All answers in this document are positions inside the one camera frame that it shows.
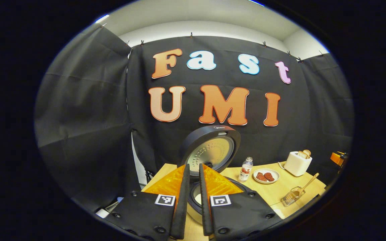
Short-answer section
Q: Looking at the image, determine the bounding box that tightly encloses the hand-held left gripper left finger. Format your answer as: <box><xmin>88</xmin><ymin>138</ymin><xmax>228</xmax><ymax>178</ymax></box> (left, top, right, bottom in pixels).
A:
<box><xmin>104</xmin><ymin>163</ymin><xmax>191</xmax><ymax>241</ymax></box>

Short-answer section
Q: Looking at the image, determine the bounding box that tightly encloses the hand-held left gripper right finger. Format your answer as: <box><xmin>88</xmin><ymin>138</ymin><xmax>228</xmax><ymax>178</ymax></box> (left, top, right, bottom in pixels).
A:
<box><xmin>199</xmin><ymin>163</ymin><xmax>282</xmax><ymax>241</ymax></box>

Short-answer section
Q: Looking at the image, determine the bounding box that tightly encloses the wooden spoon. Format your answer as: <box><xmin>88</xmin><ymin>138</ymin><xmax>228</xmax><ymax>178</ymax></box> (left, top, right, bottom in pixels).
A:
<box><xmin>287</xmin><ymin>173</ymin><xmax>320</xmax><ymax>201</ymax></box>

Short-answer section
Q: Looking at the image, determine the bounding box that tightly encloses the dark grey rice cooker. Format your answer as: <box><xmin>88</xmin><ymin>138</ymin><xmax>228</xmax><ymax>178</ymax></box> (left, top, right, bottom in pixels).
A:
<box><xmin>178</xmin><ymin>125</ymin><xmax>259</xmax><ymax>225</ymax></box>

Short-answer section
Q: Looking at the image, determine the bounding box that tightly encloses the metal wire chopstick holder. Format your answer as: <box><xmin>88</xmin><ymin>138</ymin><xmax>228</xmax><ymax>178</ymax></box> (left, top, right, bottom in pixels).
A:
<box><xmin>281</xmin><ymin>186</ymin><xmax>306</xmax><ymax>207</ymax></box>

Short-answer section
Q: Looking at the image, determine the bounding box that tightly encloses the clear plastic rice container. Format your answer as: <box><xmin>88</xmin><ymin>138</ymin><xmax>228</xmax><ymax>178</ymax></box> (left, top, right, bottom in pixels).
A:
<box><xmin>269</xmin><ymin>189</ymin><xmax>326</xmax><ymax>220</ymax></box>

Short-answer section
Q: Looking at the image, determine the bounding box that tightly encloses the white toaster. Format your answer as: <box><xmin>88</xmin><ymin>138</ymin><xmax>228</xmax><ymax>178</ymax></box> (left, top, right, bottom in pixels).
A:
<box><xmin>283</xmin><ymin>151</ymin><xmax>313</xmax><ymax>177</ymax></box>

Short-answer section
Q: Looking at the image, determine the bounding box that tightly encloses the clear plastic bottle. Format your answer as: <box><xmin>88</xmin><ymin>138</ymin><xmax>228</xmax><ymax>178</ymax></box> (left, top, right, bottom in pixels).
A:
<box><xmin>238</xmin><ymin>157</ymin><xmax>254</xmax><ymax>182</ymax></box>

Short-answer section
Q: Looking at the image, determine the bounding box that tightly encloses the white oval plate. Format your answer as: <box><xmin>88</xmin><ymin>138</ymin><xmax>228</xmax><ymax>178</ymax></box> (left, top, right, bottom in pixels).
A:
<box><xmin>253</xmin><ymin>168</ymin><xmax>280</xmax><ymax>184</ymax></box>

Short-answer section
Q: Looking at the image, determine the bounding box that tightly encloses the white plastic device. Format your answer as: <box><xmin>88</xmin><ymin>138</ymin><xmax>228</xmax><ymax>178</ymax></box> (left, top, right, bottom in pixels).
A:
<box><xmin>95</xmin><ymin>197</ymin><xmax>124</xmax><ymax>219</ymax></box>

